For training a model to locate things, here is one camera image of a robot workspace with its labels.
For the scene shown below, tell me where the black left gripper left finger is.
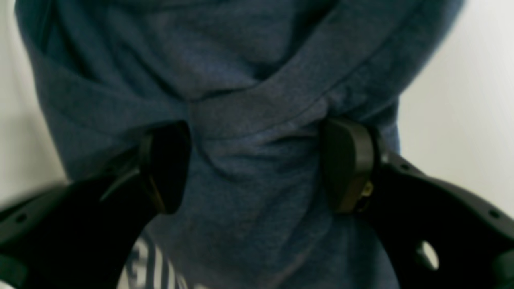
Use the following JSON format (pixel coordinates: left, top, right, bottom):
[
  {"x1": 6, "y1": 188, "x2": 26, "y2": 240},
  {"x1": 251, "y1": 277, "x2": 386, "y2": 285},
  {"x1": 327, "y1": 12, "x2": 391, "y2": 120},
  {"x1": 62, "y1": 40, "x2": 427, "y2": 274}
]
[{"x1": 0, "y1": 121, "x2": 192, "y2": 289}]

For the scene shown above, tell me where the dark blue T-shirt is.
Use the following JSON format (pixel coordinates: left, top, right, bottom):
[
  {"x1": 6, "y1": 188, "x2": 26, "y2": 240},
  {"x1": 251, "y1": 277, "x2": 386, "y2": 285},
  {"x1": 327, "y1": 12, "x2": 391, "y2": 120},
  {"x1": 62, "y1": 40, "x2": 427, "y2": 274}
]
[{"x1": 15, "y1": 0, "x2": 463, "y2": 289}]

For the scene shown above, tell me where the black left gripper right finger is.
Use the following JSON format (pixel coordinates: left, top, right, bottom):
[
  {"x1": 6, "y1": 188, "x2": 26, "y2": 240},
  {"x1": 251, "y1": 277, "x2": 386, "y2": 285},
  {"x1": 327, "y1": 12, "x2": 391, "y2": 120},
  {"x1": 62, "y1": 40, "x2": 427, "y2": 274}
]
[{"x1": 320, "y1": 117, "x2": 514, "y2": 289}]

